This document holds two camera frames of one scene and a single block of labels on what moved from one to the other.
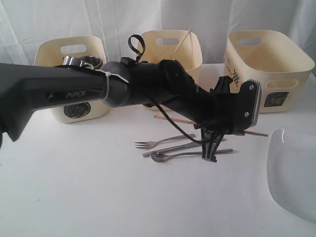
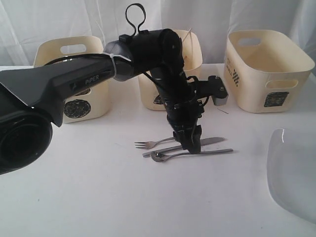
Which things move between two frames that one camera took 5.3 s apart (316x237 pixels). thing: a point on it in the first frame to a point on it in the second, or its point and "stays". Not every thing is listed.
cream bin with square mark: x=271 y=58 stays
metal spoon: x=157 y=157 stays
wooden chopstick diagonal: x=181 y=43 stays
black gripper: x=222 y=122 to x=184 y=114
